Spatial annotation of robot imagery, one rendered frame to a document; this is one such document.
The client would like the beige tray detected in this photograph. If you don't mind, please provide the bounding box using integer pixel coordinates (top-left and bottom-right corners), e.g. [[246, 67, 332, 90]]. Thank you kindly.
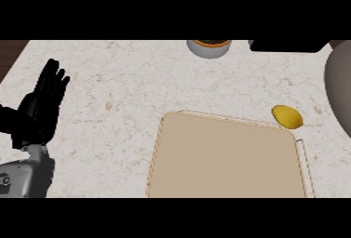
[[146, 110, 317, 199]]

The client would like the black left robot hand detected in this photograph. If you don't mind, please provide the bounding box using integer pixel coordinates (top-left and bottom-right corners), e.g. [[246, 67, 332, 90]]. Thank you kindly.
[[0, 58, 71, 151]]

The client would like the black appliance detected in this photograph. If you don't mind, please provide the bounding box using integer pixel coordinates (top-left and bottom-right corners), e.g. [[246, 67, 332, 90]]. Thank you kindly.
[[248, 39, 332, 54]]

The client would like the yellow lemon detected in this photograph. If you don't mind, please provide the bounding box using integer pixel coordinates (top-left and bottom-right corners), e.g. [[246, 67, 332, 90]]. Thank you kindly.
[[270, 104, 305, 130]]

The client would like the grey plant pot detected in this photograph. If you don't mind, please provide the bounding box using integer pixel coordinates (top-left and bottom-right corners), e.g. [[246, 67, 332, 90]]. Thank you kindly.
[[186, 39, 233, 60]]

